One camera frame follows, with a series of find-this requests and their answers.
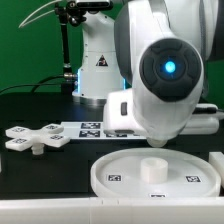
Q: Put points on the white round table top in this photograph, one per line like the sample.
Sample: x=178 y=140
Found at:
x=153 y=172

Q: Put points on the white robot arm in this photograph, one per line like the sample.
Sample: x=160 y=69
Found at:
x=148 y=66

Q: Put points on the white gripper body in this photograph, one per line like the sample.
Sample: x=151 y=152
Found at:
x=155 y=119

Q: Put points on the white marker tag sheet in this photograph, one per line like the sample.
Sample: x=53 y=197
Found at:
x=92 y=131

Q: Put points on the white obstacle fence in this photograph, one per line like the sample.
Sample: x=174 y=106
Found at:
x=119 y=210

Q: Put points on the white cross-shaped table base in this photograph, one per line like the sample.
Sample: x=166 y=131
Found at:
x=22 y=138

